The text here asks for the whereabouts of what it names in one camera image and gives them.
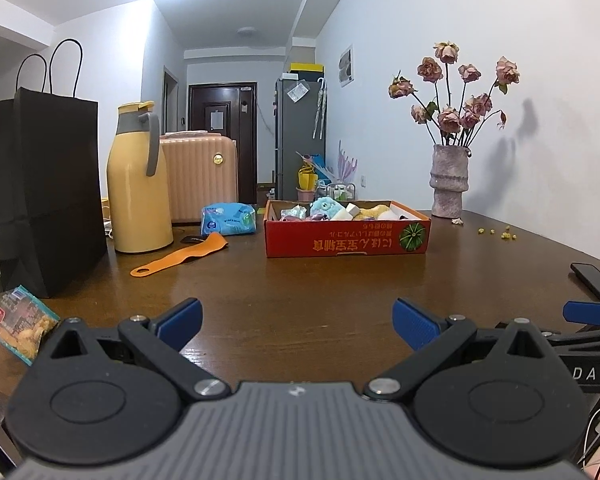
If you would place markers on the black paper bag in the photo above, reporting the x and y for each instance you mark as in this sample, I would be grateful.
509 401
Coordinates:
40 185

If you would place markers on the yellow white plush toy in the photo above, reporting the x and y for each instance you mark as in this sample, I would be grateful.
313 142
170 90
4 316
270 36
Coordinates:
377 211

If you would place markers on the magenta satin scrunchie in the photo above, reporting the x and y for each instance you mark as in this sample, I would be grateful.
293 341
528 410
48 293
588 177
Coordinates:
319 217

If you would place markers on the small black object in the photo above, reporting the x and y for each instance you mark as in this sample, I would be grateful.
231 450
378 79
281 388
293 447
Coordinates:
187 239

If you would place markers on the grey refrigerator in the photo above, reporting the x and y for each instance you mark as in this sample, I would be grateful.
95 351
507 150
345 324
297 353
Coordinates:
292 150

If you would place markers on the yellow thermos jug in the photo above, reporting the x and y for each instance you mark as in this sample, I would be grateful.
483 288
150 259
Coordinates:
135 200

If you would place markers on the purple dried flowers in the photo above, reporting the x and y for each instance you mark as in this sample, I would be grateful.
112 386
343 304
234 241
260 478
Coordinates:
347 162

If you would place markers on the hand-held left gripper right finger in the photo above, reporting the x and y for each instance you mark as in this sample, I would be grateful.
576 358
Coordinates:
415 322

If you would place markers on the round hallway ceiling lamp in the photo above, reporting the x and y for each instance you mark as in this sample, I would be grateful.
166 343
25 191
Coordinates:
247 32

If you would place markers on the small cart with bottles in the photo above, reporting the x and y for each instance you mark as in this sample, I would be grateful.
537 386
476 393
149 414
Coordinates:
337 192

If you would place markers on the white hanging umbrella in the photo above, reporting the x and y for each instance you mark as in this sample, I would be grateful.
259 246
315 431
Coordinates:
320 110

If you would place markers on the pink textured vase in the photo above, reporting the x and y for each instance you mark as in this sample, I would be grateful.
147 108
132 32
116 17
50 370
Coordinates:
447 185

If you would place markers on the bunch of dried pink roses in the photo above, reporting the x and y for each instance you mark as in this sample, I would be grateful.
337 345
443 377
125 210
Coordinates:
450 119

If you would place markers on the yellow black box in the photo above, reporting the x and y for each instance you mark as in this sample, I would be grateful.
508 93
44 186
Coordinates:
307 67

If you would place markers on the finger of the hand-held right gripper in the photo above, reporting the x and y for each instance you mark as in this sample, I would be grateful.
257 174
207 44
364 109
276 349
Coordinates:
587 312

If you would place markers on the wall picture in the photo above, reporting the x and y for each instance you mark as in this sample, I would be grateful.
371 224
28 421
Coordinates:
346 65

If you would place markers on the grey interior door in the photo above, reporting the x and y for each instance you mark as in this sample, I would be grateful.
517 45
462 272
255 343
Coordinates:
170 100

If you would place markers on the dark wooden door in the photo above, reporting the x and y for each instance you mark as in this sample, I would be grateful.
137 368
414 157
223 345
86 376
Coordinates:
220 160

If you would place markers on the blue plush toy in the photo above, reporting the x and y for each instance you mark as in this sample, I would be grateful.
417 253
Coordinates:
325 207

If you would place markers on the blue wrapped bundle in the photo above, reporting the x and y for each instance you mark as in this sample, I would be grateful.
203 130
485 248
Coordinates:
317 165

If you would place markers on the blue snack packet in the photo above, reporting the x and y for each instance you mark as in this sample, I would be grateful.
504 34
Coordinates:
15 322

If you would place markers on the black smartphone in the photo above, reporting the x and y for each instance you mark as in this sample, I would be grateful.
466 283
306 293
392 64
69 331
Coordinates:
597 280

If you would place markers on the red cardboard box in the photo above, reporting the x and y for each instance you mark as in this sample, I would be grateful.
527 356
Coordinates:
300 242

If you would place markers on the pink ribbed suitcase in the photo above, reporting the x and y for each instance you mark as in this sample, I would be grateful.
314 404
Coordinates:
200 180

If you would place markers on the clear plastic bag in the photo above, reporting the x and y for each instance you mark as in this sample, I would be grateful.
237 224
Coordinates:
297 91

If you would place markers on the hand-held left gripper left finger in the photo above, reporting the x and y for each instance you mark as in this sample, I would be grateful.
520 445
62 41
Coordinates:
180 322

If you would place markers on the scattered yellow flower buds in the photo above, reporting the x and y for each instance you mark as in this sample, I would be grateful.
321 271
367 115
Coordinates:
505 234

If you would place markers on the yellow flower wrap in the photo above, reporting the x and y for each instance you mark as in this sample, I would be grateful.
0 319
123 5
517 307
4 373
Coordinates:
305 180

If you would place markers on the blue wet wipes pack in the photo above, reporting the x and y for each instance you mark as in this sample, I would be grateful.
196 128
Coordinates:
227 220

